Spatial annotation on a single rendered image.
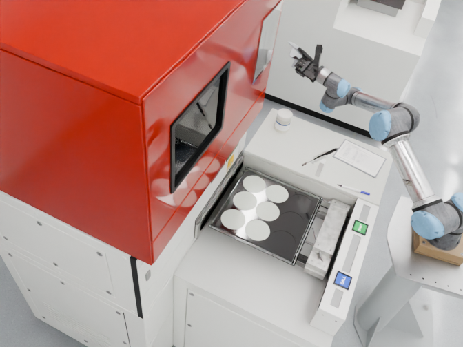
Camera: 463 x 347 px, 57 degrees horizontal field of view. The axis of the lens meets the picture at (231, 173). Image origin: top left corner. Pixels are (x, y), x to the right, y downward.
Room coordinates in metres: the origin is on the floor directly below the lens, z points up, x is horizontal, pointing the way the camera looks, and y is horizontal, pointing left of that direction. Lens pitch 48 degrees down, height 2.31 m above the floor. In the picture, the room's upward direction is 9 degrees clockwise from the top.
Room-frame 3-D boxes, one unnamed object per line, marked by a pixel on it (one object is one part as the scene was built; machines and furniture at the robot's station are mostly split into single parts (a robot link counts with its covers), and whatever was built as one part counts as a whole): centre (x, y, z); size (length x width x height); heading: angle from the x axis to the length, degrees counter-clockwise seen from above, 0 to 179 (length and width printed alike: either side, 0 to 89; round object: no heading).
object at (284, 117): (1.55, -0.20, 1.01); 0.07 x 0.07 x 0.10
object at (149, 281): (0.99, 0.10, 1.02); 0.82 x 0.03 x 0.40; 161
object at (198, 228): (1.15, 0.03, 0.89); 0.44 x 0.02 x 0.10; 161
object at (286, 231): (1.10, -0.17, 0.90); 0.34 x 0.34 x 0.01; 71
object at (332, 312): (0.92, -0.49, 0.89); 0.55 x 0.09 x 0.14; 161
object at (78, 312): (1.10, 0.42, 0.41); 0.82 x 0.71 x 0.82; 161
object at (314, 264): (0.88, -0.38, 0.89); 0.08 x 0.03 x 0.03; 71
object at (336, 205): (1.19, -0.48, 0.89); 0.08 x 0.03 x 0.03; 71
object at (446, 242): (1.13, -0.92, 0.93); 0.15 x 0.15 x 0.10
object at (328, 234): (1.03, -0.43, 0.87); 0.36 x 0.08 x 0.03; 161
